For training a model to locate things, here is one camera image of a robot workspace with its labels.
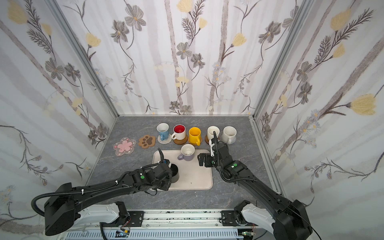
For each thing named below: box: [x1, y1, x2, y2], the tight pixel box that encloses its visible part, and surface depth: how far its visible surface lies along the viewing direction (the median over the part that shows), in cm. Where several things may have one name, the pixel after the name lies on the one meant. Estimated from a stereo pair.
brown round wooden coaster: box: [173, 135, 188, 145], surface depth 106 cm
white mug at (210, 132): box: [207, 125, 220, 141], surface depth 100 cm
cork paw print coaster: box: [138, 134, 156, 149], surface depth 106 cm
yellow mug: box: [188, 127, 202, 147], surface depth 100 cm
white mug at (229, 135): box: [222, 126, 237, 145], surface depth 103 cm
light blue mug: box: [156, 122, 170, 141], surface depth 101 cm
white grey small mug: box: [177, 143, 196, 162], surface depth 95 cm
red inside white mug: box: [171, 124, 186, 140], surface depth 104 cm
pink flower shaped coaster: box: [113, 137, 137, 156], surface depth 103 cm
